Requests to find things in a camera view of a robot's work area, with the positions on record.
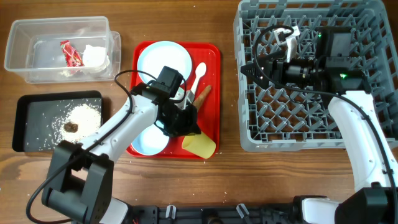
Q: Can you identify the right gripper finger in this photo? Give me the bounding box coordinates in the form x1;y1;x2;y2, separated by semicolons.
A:
261;50;285;60
240;63;267;88

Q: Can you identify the yellow plastic cup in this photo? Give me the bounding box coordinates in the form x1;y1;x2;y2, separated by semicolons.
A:
182;132;216;159

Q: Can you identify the brown carrot-like food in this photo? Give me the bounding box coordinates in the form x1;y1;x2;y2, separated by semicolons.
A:
192;85;212;111

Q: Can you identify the small light blue bowl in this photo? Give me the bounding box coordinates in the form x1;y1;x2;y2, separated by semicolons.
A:
131;124;170;156

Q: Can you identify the white rice pile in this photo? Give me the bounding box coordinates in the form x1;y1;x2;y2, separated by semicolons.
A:
41;103;101;150

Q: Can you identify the white tissue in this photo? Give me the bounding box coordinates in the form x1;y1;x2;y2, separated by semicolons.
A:
83;45;110;74

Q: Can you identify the brown food chunk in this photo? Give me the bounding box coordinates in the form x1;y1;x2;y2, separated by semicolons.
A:
63;122;78;133

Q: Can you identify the red snack wrapper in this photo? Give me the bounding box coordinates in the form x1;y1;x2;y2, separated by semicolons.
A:
60;40;84;67

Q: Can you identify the mint green bowl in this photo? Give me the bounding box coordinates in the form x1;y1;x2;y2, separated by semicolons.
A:
172;87;185;110

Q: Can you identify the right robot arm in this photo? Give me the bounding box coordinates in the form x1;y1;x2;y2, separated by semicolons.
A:
241;27;397;223

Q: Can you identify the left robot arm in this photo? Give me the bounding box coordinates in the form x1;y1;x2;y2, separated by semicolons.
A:
38;67;201;223

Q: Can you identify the grey dishwasher rack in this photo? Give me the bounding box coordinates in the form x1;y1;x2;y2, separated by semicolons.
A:
233;1;397;152

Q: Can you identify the black waste tray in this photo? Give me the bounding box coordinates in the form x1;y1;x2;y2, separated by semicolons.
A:
12;90;103;152

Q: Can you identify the white plastic spoon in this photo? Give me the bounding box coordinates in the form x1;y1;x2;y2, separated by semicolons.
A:
189;62;206;94

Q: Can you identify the red serving tray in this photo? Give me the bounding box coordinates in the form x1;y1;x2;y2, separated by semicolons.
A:
126;41;221;159

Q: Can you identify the large light blue plate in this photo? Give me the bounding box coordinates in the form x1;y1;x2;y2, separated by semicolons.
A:
137;41;193;80

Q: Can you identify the clear plastic bin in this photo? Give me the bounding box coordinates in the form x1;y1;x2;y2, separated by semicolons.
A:
4;16;121;84

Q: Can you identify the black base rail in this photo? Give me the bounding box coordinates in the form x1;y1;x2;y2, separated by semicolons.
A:
71;203;348;224

